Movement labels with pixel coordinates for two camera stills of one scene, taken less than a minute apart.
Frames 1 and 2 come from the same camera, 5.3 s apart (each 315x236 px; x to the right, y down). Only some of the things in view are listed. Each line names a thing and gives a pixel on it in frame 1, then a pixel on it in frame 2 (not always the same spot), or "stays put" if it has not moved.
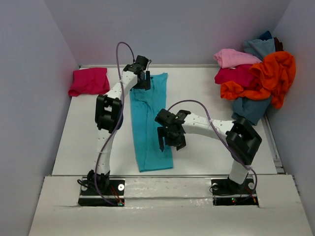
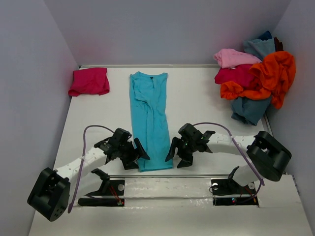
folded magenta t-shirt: x=89 y=81 stays put
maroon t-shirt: x=278 y=45 stays put
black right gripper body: x=171 y=138 -> x=187 y=148
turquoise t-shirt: x=145 y=104 stays put
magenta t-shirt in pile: x=241 y=74 stays put
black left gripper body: x=144 y=84 -> x=127 y=154
